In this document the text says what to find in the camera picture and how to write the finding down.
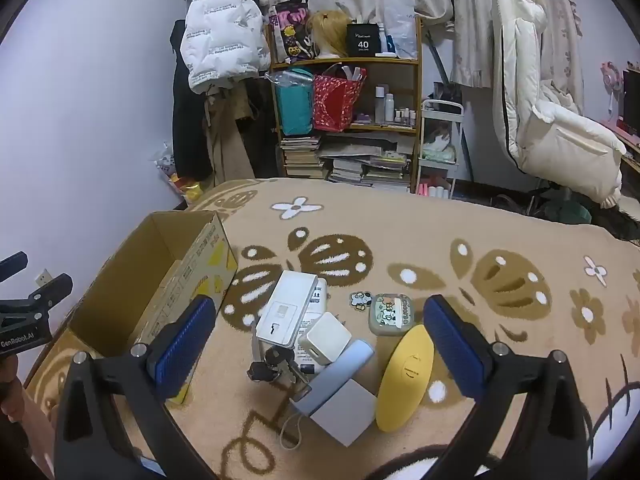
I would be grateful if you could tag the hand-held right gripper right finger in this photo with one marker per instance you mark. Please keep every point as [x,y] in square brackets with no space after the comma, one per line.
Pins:
[452,347]

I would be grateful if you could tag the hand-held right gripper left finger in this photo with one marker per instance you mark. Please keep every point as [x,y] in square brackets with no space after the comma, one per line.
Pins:
[182,345]

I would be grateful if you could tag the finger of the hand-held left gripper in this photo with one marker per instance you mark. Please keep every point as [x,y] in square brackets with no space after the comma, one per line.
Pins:
[12,266]
[52,287]

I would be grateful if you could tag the yellow oval case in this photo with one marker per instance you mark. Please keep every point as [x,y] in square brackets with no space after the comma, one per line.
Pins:
[405,375]

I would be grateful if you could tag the green cartoon earbuds case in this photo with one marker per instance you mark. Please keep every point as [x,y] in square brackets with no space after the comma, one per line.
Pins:
[390,315]

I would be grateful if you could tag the black key fob bunch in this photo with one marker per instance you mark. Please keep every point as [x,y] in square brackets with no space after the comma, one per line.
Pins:
[272,360]

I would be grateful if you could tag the cardboard box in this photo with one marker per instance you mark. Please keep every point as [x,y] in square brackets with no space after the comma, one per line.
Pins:
[165,240]

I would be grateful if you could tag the white power strip box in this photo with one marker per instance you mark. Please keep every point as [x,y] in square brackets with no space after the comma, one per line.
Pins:
[287,305]

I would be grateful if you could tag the grey card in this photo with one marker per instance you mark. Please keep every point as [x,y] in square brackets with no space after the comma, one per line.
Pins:
[345,412]

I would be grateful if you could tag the white charger cube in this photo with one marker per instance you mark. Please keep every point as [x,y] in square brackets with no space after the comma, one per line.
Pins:
[325,337]

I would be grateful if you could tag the white tube with text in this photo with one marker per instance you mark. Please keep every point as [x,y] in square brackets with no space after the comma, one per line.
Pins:
[318,300]

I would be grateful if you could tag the person's left hand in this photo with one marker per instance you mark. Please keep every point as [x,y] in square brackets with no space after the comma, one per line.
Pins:
[35,420]

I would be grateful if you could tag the cartoon badge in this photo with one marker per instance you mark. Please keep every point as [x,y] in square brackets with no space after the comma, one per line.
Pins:
[359,300]

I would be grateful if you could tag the tan printed blanket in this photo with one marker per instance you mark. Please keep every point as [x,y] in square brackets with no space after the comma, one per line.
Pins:
[400,230]

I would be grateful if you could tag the snack bags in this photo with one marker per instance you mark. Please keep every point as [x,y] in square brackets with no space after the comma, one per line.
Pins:
[172,170]

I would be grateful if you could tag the pile of magazines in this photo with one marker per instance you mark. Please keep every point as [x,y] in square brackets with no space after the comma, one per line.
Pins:
[370,165]

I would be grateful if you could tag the beige coat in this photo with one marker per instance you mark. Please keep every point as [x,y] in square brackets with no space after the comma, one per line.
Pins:
[225,145]

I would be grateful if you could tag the black coat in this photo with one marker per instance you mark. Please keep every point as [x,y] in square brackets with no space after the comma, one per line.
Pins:
[187,125]

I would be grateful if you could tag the stack of books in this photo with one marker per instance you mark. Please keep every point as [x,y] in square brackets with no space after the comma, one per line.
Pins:
[300,157]

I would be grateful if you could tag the white padded chair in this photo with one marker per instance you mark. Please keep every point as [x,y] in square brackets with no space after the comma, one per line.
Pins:
[560,140]

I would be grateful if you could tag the row of small cosmetic bottles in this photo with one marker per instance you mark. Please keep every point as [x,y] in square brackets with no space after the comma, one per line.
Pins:
[406,117]

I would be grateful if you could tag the white cart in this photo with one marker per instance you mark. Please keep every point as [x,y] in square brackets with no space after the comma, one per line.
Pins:
[440,105]

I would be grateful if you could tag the grey bottle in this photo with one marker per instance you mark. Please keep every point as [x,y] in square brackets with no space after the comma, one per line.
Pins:
[390,110]

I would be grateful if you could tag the wooden desk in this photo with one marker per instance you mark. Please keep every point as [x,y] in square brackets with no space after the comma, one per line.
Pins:
[630,160]

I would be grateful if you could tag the teal bag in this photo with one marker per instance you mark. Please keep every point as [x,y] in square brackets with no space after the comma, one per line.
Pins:
[295,105]

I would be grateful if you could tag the red gift bag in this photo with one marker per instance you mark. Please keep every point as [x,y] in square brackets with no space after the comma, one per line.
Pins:
[335,105]

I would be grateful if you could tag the wooden shelf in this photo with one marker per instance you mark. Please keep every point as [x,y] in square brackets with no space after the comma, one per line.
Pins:
[345,62]

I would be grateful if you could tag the white puffer jacket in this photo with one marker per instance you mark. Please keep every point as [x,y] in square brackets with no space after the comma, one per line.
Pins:
[220,25]

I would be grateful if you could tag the pink fan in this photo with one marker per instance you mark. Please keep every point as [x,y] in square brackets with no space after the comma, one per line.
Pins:
[612,72]

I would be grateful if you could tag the black box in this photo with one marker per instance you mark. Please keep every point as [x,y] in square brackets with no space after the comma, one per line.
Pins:
[364,40]

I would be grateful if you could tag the white plastic bag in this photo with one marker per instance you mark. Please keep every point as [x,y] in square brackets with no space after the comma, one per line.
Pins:
[400,25]

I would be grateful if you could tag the printed tote bag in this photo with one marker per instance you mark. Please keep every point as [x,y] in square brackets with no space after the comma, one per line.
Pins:
[290,35]

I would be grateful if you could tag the blonde wig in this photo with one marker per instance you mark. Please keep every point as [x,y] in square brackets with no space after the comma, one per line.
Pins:
[330,30]

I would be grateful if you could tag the wall socket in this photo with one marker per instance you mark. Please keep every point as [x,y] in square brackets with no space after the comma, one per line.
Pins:
[45,277]

